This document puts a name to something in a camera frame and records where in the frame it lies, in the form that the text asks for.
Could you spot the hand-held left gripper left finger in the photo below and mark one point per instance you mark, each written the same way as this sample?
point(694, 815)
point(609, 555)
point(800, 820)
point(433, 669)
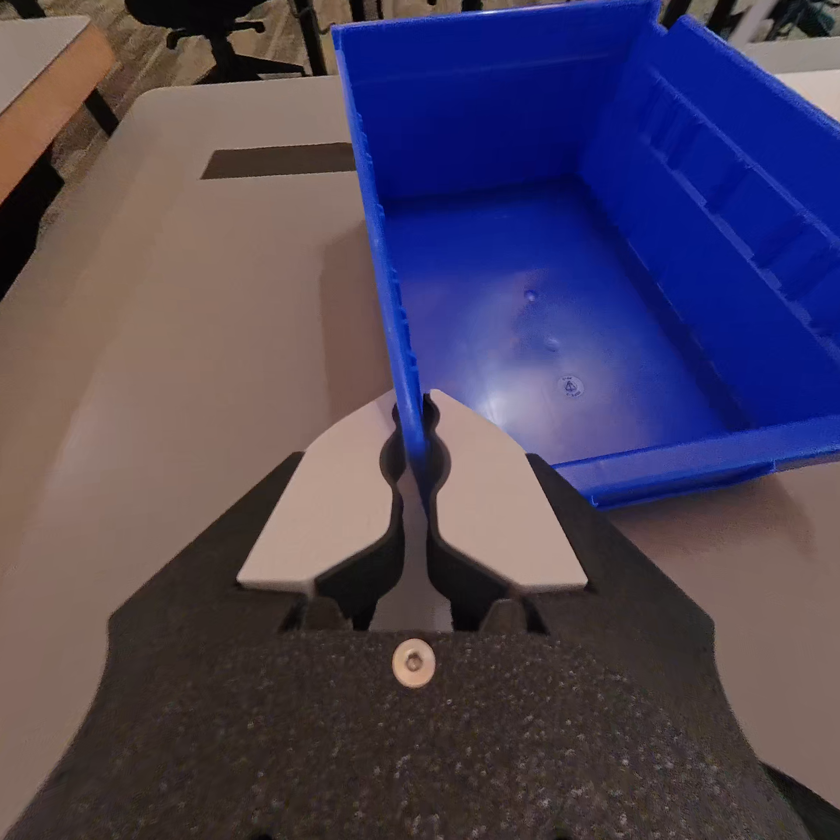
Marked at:
point(315, 512)

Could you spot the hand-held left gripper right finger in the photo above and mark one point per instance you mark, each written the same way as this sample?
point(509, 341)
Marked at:
point(505, 512)

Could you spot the blue plastic bin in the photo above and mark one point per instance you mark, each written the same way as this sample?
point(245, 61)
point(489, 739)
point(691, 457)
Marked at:
point(558, 295)

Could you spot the dark fleece jacket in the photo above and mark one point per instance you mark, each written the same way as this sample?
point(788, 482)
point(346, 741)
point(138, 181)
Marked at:
point(807, 807)

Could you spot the black office chair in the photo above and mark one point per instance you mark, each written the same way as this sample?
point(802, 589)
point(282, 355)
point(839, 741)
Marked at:
point(197, 19)

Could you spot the grey desk with wooden edge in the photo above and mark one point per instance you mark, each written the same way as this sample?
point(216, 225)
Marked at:
point(39, 59)

